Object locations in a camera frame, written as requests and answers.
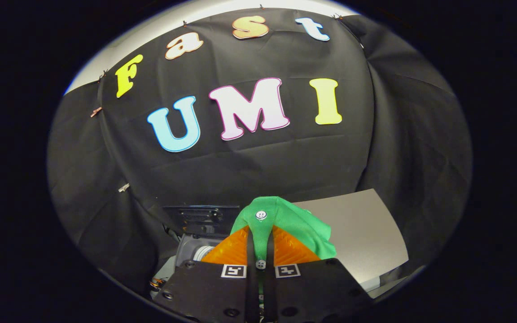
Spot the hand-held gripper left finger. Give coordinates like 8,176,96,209
154,226,259,323

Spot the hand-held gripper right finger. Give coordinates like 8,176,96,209
263,224,374,323

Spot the green polo shirt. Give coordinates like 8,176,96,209
230,196,337,270

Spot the dark grey washing machine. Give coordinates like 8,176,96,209
150,204,242,300

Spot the black backdrop cloth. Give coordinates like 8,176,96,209
47,8,472,299

